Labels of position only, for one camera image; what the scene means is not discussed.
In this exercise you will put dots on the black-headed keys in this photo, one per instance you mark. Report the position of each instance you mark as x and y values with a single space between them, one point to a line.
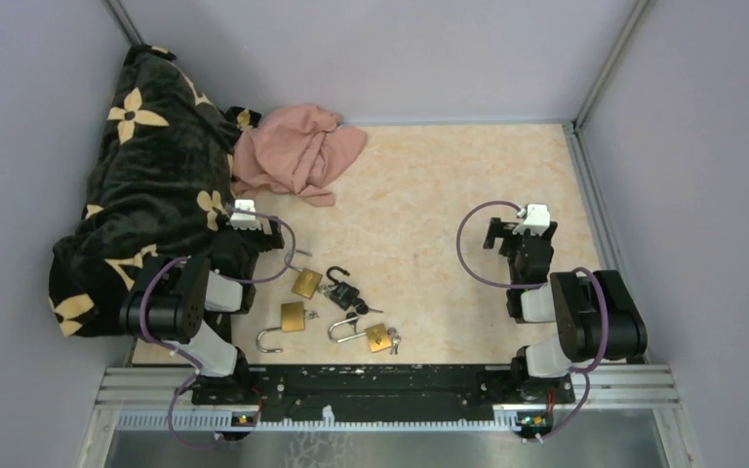
360 307

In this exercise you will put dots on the long-shackle brass padlock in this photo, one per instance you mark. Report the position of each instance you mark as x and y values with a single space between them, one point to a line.
376 336

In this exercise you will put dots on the aluminium frame rail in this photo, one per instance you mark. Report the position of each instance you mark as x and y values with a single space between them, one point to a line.
146 399

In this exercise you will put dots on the silver keys of brass padlock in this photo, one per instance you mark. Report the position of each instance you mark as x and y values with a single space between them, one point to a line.
395 340

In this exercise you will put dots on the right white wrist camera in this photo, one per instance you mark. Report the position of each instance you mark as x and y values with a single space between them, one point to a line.
534 219

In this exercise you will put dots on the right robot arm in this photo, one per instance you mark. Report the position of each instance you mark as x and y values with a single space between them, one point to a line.
595 316

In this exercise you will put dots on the upper left brass padlock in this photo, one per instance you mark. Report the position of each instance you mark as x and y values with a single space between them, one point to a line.
307 281

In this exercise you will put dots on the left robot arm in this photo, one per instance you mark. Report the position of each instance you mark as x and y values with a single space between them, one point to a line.
183 304

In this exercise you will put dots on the pink crumpled cloth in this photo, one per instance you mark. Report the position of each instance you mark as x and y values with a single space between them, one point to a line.
297 150

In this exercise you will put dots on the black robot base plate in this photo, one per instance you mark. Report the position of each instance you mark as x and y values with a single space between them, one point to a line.
391 393

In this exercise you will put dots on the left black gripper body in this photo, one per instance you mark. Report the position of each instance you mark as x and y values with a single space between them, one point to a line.
256 241

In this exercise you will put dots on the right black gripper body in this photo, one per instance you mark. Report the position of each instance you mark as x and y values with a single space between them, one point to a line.
512 243

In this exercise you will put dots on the black floral plush blanket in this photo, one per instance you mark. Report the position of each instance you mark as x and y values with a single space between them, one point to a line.
160 187

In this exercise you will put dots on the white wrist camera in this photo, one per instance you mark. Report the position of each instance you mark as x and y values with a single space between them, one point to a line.
534 219
242 215

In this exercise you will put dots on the black Kaijing padlock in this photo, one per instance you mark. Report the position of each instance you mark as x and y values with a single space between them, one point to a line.
341 293

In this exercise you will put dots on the lower left brass padlock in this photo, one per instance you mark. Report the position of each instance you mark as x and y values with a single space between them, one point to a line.
292 319

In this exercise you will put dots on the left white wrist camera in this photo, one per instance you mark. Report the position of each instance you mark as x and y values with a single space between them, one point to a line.
242 215

